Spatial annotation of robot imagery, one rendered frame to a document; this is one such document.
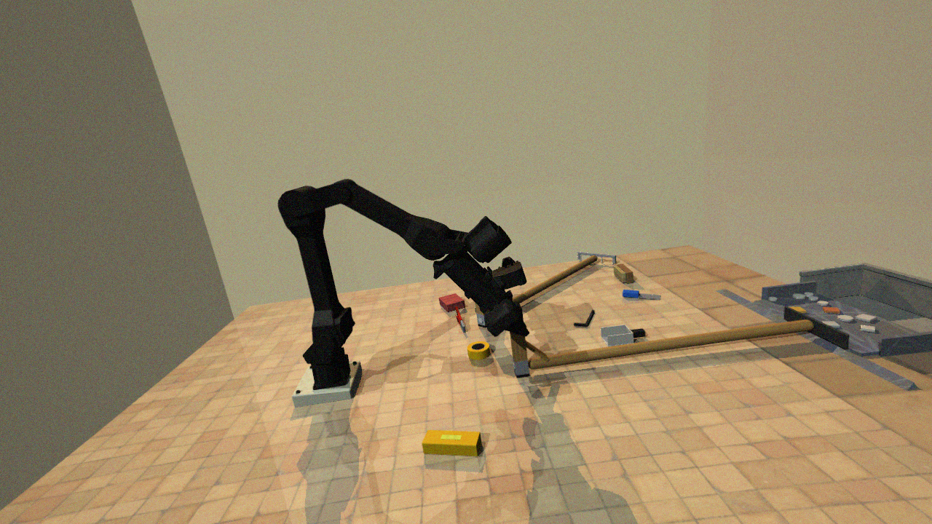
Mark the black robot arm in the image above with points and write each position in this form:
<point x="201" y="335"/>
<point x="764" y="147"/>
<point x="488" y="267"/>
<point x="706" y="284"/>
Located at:
<point x="303" y="210"/>

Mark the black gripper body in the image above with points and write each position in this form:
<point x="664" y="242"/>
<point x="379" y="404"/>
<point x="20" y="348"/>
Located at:
<point x="503" y="312"/>

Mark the orange-yellow rectangular block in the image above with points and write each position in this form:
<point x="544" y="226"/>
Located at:
<point x="454" y="443"/>

